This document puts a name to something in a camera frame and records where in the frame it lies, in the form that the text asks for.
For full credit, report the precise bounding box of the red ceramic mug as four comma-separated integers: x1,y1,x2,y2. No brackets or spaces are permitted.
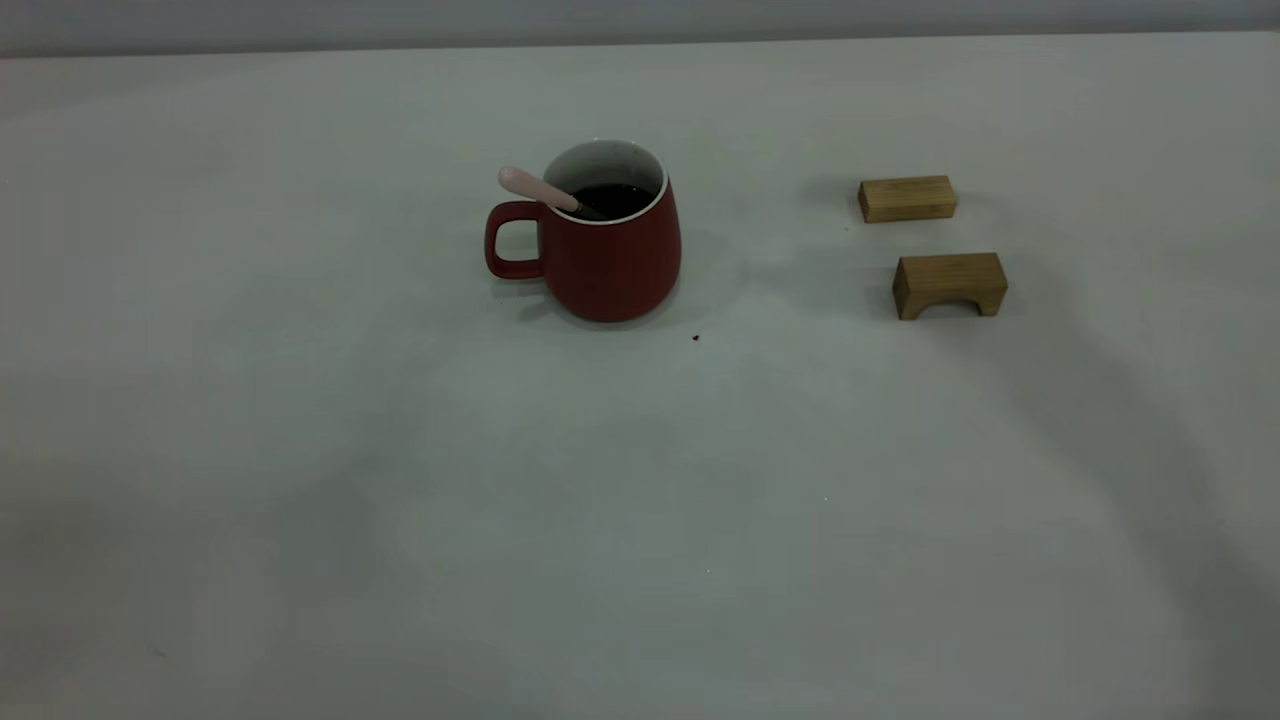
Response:
484,139,683,324

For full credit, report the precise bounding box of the pink handled metal spoon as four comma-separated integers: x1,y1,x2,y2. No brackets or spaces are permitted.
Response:
497,165,609,221

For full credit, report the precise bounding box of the dark coffee liquid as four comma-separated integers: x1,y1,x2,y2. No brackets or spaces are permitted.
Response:
570,183,656,222

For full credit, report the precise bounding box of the flat wooden block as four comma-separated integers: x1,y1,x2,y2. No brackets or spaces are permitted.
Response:
858,176,958,224

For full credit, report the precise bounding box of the arched wooden block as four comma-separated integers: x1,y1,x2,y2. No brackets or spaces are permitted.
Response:
892,252,1008,322

